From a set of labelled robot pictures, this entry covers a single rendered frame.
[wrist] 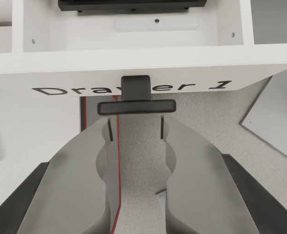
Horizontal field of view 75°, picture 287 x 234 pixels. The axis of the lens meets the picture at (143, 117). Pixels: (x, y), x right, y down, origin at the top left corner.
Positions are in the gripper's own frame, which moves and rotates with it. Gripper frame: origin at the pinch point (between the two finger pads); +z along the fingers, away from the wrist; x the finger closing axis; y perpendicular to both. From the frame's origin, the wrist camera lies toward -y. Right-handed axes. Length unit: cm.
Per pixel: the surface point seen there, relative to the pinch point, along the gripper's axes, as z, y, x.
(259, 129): 75, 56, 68
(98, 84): 9.3, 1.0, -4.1
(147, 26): 16.7, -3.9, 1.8
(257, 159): 67, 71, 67
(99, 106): 5.1, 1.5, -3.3
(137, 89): 6.0, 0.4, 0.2
